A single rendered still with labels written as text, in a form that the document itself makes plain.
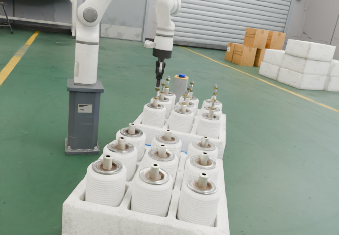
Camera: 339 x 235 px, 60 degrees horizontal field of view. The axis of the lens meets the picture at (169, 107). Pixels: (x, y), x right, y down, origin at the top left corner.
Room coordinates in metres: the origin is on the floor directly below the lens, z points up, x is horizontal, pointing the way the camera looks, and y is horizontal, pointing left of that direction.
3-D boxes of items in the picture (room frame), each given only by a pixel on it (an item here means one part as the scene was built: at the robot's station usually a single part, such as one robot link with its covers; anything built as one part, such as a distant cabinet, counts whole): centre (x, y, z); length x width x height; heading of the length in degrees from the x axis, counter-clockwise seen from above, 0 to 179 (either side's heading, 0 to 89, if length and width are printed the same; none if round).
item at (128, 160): (0.76, 0.12, 0.16); 0.10 x 0.10 x 0.18
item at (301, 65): (3.75, -1.60, 0.27); 0.39 x 0.39 x 0.18; 22
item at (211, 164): (0.74, -0.11, 0.25); 0.08 x 0.08 x 0.01
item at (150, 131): (1.30, -0.07, 0.09); 0.39 x 0.39 x 0.18; 82
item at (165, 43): (1.20, 0.08, 0.52); 0.11 x 0.09 x 0.06; 96
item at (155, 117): (1.20, 0.06, 0.16); 0.10 x 0.10 x 0.18
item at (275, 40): (5.23, -1.57, 0.45); 0.30 x 0.24 x 0.30; 19
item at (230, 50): (5.34, -1.04, 0.15); 0.30 x 0.24 x 0.30; 110
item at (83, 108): (1.22, 0.37, 0.15); 0.15 x 0.15 x 0.30; 21
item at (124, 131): (0.88, 0.11, 0.25); 0.08 x 0.08 x 0.01
